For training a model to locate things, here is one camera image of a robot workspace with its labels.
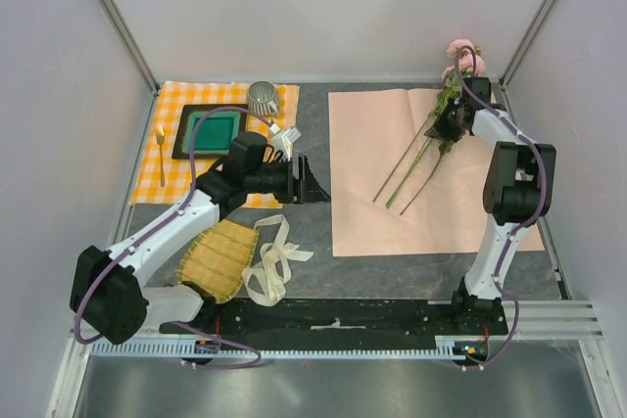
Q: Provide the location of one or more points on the cream ribbon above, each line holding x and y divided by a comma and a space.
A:
265, 281

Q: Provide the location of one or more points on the gold spoon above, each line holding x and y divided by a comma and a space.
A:
160, 140

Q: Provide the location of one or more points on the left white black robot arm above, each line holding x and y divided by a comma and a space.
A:
109, 290

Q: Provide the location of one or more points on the cream rose stem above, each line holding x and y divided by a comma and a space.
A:
426, 145

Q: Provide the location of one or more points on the woven bamboo mat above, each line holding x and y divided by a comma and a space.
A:
216, 259

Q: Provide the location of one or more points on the right aluminium frame post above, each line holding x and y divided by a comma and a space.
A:
521, 51

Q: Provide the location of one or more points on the pink rose stem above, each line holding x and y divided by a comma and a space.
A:
466, 61

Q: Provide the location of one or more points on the orange white checkered cloth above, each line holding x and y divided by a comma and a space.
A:
173, 97

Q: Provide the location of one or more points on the white cable duct strip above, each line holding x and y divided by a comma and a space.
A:
190, 348

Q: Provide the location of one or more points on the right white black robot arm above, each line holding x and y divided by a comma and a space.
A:
517, 192

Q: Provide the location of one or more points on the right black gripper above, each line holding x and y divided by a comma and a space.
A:
440, 130

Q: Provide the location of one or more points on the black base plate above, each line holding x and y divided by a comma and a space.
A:
346, 323

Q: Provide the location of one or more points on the grey striped mug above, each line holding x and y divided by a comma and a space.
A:
263, 98

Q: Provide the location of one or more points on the black green square plate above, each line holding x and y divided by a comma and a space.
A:
214, 136

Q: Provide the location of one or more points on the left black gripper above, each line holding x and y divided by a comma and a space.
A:
307, 189

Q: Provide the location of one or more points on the aluminium frame post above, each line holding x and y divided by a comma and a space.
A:
129, 43
521, 51

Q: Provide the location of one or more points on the pink wrapping paper sheet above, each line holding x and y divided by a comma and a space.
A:
368, 133

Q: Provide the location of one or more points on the left aluminium frame post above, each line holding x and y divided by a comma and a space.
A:
129, 43

